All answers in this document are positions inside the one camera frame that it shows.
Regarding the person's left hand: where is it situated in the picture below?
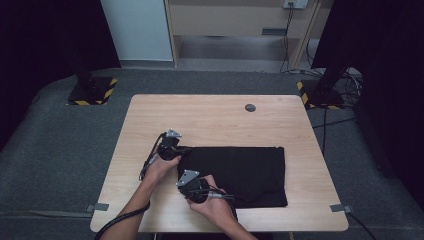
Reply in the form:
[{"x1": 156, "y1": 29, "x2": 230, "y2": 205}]
[{"x1": 143, "y1": 154, "x2": 183, "y2": 185}]

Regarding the white cabinet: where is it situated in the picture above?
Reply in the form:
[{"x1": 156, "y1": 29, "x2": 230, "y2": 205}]
[{"x1": 99, "y1": 0, "x2": 175, "y2": 62}]

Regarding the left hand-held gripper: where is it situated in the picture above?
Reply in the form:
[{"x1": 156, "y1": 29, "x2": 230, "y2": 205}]
[{"x1": 157, "y1": 128, "x2": 189, "y2": 161}]

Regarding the black stand post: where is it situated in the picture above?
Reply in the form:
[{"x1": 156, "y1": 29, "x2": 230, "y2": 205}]
[
  {"x1": 312, "y1": 61, "x2": 349, "y2": 105},
  {"x1": 70, "y1": 56, "x2": 98, "y2": 98}
]

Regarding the striped stand base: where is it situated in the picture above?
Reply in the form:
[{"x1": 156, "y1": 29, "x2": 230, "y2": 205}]
[
  {"x1": 296, "y1": 79, "x2": 345, "y2": 111},
  {"x1": 67, "y1": 76, "x2": 119, "y2": 107}
]

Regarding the black cat print sweatshirt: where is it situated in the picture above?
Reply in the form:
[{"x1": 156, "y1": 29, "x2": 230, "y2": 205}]
[{"x1": 176, "y1": 145, "x2": 290, "y2": 210}]

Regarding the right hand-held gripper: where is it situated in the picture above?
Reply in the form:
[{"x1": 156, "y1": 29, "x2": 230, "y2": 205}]
[{"x1": 175, "y1": 169, "x2": 212, "y2": 205}]

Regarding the wooden shelf unit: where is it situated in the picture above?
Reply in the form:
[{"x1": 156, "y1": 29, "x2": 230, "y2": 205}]
[{"x1": 163, "y1": 0, "x2": 334, "y2": 70}]

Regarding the grey tape piece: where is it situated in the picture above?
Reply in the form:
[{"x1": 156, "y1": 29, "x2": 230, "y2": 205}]
[
  {"x1": 329, "y1": 203, "x2": 353, "y2": 214},
  {"x1": 86, "y1": 202, "x2": 110, "y2": 213}
]

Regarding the black curtain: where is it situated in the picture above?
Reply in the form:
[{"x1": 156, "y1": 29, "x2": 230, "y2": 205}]
[
  {"x1": 0, "y1": 0, "x2": 122, "y2": 156},
  {"x1": 311, "y1": 0, "x2": 424, "y2": 212}
]

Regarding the white power strip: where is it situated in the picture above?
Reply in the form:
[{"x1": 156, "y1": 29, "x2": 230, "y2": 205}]
[{"x1": 282, "y1": 0, "x2": 310, "y2": 10}]

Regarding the tangle of black cables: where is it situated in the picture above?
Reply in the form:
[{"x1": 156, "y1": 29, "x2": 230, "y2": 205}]
[{"x1": 293, "y1": 39, "x2": 365, "y2": 158}]

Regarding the person's right hand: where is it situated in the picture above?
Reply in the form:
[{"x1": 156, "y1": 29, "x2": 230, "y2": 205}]
[{"x1": 186, "y1": 174, "x2": 237, "y2": 228}]

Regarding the black hanging power cable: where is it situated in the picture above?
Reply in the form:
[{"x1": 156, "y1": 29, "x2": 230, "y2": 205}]
[{"x1": 279, "y1": 2, "x2": 296, "y2": 74}]

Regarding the black floor cable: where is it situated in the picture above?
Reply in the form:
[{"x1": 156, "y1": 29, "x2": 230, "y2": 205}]
[{"x1": 347, "y1": 211, "x2": 378, "y2": 240}]

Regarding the right hand-held gripper cable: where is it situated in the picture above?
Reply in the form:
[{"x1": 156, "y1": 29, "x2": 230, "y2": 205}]
[{"x1": 195, "y1": 187, "x2": 240, "y2": 222}]

